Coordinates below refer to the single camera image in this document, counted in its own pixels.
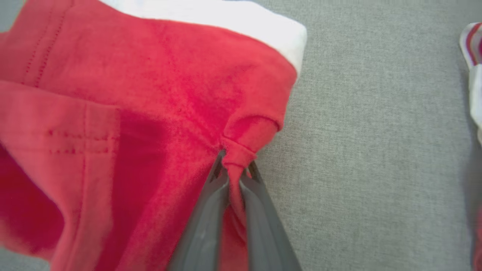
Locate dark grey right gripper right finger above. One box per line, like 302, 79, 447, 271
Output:
239, 161, 302, 271

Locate red and white jersey shirt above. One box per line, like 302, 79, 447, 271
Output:
459, 23, 482, 271

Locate red shorts with white stripe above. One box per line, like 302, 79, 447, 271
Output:
0, 0, 308, 271

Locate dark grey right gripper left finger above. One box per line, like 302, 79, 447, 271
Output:
168, 150, 230, 271

